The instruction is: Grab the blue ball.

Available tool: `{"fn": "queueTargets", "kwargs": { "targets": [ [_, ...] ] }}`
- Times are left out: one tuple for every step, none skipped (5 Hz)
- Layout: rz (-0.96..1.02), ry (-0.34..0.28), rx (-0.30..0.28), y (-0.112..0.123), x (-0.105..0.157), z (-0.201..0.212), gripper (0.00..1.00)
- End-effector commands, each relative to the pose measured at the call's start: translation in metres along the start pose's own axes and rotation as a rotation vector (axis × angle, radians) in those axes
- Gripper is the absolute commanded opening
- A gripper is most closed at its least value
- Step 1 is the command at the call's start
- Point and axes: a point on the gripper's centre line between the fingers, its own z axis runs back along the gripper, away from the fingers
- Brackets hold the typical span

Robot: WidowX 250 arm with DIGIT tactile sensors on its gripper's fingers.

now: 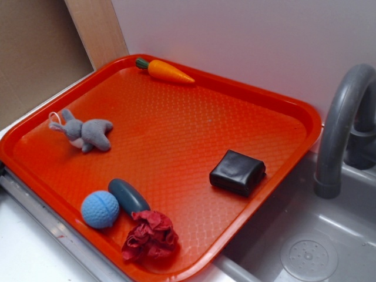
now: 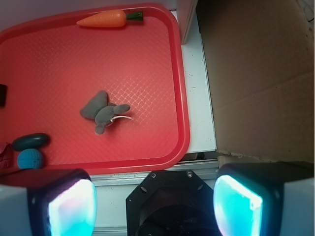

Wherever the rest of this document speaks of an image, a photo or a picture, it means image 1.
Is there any orange toy carrot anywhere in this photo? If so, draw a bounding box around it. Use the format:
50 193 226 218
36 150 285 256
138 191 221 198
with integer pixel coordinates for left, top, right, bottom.
135 57 195 84

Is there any grey toy faucet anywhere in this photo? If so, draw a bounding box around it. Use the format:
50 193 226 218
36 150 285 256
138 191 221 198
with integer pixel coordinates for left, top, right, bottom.
314 64 375 199

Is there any grey plush bunny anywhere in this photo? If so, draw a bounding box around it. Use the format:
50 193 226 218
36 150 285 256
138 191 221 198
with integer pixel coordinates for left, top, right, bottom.
49 109 113 153

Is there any brown cardboard panel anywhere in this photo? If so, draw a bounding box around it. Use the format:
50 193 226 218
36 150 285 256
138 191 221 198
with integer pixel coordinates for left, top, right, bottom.
1 1 93 129

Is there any light wooden board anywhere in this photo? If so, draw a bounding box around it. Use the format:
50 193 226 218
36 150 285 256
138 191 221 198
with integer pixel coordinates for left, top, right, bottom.
65 0 129 70

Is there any crumpled red cloth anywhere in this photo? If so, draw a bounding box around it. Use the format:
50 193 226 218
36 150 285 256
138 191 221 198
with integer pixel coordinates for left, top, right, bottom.
121 210 179 261

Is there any orange plastic tray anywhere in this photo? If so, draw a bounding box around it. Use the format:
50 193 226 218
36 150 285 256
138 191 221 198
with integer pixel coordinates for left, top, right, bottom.
1 56 321 281

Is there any grey plastic toy sink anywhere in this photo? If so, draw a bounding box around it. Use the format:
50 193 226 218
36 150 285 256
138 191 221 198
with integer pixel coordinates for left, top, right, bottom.
215 153 375 281

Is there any light blue dimpled ball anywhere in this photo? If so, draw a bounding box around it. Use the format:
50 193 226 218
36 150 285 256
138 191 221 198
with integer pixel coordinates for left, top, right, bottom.
81 190 120 229

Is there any black square block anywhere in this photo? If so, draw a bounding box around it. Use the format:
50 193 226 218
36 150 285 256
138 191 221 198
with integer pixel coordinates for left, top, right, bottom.
209 150 266 197

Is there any dark teal oblong capsule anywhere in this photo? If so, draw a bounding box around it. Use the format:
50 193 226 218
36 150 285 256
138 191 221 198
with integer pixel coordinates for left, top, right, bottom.
108 179 151 216

